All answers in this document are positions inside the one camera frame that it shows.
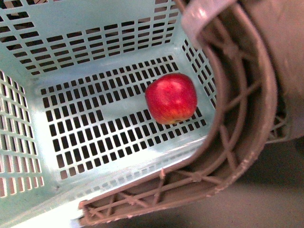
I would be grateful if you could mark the red apple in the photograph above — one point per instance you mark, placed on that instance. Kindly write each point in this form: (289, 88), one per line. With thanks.
(171, 99)

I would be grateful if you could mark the light blue plastic basket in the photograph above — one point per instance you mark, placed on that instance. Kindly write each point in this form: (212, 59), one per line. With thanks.
(74, 122)

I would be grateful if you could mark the brown basket handle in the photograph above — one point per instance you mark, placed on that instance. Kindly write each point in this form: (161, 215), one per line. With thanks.
(256, 51)

